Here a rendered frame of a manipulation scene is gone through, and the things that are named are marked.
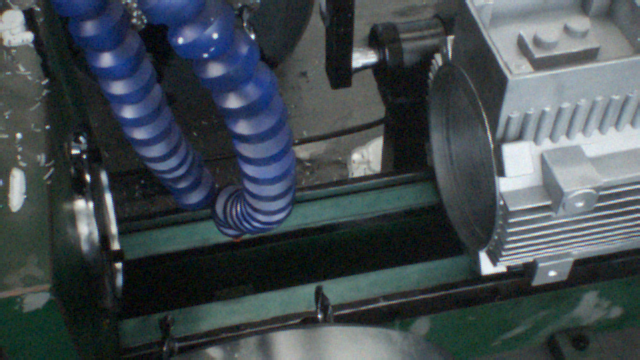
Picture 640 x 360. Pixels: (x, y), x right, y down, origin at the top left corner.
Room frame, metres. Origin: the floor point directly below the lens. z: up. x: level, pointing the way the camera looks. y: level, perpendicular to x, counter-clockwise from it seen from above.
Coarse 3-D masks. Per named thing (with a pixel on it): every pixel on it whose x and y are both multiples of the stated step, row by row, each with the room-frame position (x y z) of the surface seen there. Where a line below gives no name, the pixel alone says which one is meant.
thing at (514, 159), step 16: (448, 48) 0.52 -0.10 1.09; (496, 144) 0.42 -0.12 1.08; (512, 144) 0.41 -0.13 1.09; (528, 144) 0.41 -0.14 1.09; (432, 160) 0.52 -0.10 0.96; (496, 160) 0.41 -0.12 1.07; (512, 160) 0.40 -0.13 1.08; (528, 160) 0.41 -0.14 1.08; (512, 176) 0.40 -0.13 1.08; (480, 256) 0.41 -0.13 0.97; (480, 272) 0.40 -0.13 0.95
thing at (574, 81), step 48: (528, 0) 0.53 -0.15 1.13; (576, 0) 0.54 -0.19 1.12; (624, 0) 0.51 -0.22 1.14; (480, 48) 0.47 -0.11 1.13; (528, 48) 0.48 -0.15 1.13; (576, 48) 0.47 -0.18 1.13; (624, 48) 0.49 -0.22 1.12; (480, 96) 0.46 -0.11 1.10; (528, 96) 0.43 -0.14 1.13; (576, 96) 0.43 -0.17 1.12; (624, 96) 0.44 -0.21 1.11
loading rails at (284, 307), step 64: (320, 192) 0.51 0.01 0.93; (384, 192) 0.51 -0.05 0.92; (128, 256) 0.44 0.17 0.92; (192, 256) 0.45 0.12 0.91; (256, 256) 0.46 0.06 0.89; (320, 256) 0.47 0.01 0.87; (384, 256) 0.49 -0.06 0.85; (448, 256) 0.49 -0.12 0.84; (128, 320) 0.37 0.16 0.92; (192, 320) 0.37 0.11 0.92; (256, 320) 0.37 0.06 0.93; (384, 320) 0.38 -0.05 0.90; (448, 320) 0.40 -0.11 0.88; (512, 320) 0.41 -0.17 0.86; (576, 320) 0.43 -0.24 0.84
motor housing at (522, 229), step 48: (432, 96) 0.54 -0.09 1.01; (432, 144) 0.53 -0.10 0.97; (480, 144) 0.53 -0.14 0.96; (576, 144) 0.43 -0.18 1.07; (624, 144) 0.44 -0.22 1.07; (480, 192) 0.49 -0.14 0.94; (528, 192) 0.40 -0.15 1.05; (624, 192) 0.41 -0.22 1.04; (480, 240) 0.43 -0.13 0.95; (528, 240) 0.39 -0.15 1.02; (576, 240) 0.39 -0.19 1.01; (624, 240) 0.41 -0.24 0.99
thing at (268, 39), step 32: (128, 0) 0.59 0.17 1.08; (256, 0) 0.62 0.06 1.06; (288, 0) 0.65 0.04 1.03; (64, 32) 0.61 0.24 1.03; (160, 32) 0.62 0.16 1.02; (256, 32) 0.64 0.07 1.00; (288, 32) 0.65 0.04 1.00; (160, 64) 0.62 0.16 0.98; (192, 64) 0.63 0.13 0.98; (192, 96) 0.63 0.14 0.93
